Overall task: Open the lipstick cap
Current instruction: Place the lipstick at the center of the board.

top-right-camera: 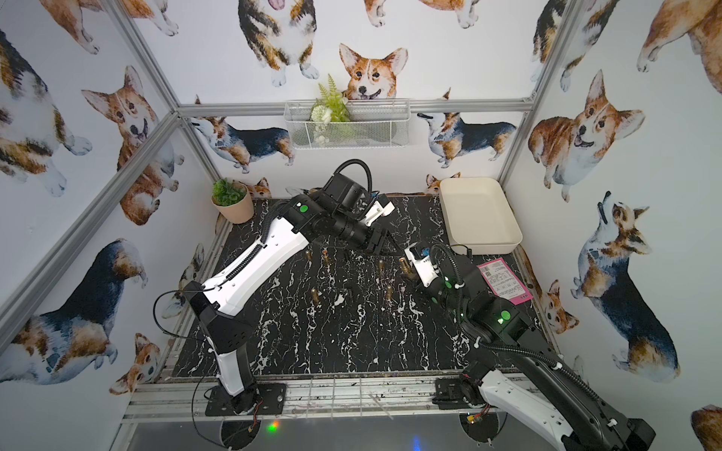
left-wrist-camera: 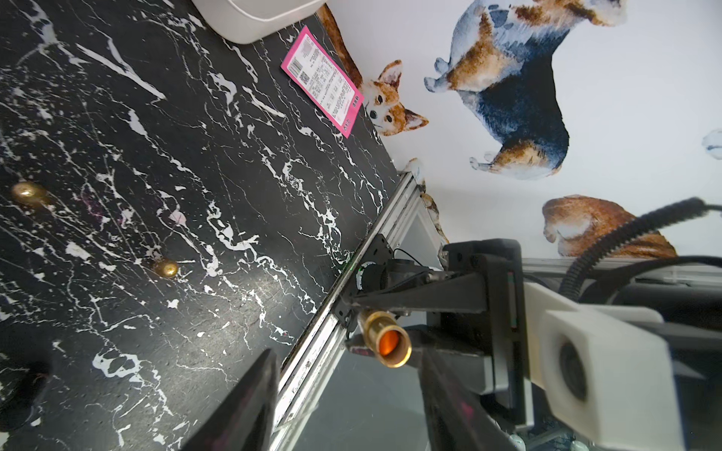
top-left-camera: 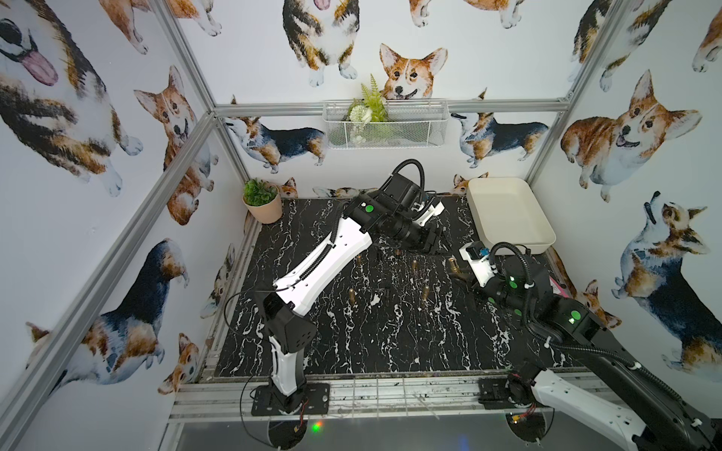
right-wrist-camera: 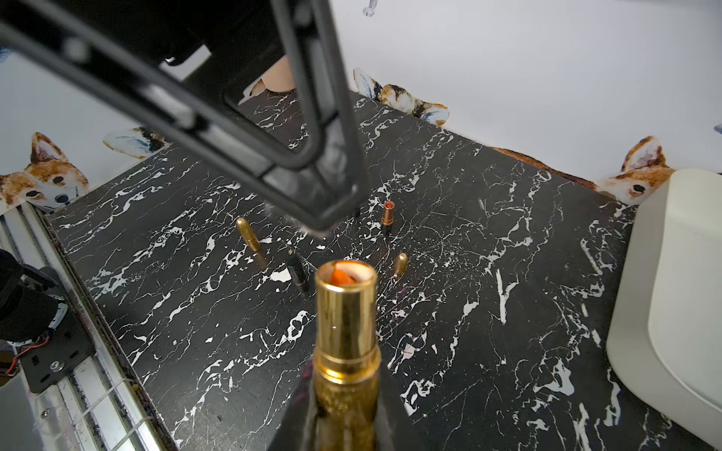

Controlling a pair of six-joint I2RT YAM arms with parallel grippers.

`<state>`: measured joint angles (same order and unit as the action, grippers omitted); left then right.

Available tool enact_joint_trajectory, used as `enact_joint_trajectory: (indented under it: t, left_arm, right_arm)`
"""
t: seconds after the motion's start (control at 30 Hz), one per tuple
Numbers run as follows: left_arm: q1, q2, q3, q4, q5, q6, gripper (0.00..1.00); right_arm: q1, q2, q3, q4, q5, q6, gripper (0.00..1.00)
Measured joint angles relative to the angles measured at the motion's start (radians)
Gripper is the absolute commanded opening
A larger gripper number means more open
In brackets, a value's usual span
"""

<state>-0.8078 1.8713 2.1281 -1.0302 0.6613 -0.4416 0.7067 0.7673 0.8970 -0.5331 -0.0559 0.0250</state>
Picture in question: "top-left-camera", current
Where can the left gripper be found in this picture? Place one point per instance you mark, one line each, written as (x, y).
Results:
(421, 240)

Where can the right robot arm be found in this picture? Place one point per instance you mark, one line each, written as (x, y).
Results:
(652, 417)

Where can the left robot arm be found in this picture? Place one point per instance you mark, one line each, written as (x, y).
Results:
(400, 212)

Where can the pink label card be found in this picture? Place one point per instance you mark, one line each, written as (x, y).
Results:
(557, 288)

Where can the cream rectangular tray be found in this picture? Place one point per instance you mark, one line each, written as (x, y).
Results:
(506, 210)

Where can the artificial fern with flower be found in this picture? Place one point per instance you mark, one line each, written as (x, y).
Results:
(367, 117)

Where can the potted green plant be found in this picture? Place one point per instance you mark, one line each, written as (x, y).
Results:
(263, 201)

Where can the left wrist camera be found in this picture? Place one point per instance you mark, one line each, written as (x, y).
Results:
(434, 210)

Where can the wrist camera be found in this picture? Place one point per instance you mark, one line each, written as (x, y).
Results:
(476, 254)
(434, 210)

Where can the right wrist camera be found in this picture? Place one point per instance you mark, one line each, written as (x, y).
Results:
(476, 254)

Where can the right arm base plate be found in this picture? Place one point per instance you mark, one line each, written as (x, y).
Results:
(505, 393)

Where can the white wire wall basket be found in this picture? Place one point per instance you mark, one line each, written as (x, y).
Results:
(404, 124)

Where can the aluminium front rail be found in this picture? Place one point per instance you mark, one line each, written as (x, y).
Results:
(436, 396)

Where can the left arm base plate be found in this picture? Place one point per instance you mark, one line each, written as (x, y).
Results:
(312, 398)

